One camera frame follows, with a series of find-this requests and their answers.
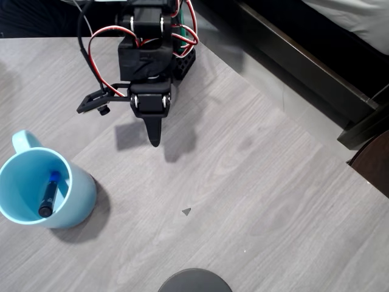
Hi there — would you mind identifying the green circuit board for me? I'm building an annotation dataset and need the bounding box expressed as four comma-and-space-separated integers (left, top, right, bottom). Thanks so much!
179, 9, 188, 51

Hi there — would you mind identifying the black camera cable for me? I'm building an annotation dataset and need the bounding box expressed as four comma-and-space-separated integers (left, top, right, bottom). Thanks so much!
77, 0, 107, 92

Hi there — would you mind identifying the light blue mug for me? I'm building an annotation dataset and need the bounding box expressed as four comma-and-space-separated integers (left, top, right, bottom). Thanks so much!
0, 130, 98, 229

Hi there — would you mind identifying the dark round stand base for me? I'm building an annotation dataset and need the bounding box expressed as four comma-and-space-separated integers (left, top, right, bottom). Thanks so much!
157, 268, 233, 292

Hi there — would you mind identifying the thin white cable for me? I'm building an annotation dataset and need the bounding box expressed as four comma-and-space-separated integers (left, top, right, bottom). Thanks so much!
72, 0, 94, 37

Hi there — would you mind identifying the dark brown round furniture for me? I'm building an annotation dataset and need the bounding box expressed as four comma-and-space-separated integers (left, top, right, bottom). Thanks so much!
346, 130, 389, 198

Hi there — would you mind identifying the white bedding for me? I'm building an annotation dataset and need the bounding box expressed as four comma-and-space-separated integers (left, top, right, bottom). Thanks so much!
303, 0, 389, 55

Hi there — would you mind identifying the dark wooden bed frame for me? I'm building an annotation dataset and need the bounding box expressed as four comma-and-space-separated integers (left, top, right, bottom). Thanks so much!
194, 0, 389, 150

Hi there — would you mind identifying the red white servo cable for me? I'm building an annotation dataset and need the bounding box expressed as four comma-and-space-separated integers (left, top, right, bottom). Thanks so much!
88, 26, 140, 98
176, 0, 198, 34
171, 24, 200, 58

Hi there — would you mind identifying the black gripper camera mount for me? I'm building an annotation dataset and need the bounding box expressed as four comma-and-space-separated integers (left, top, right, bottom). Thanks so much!
76, 83, 131, 115

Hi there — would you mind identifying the blue capped black marker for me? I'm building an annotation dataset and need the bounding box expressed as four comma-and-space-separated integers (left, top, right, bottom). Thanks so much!
38, 170, 61, 218

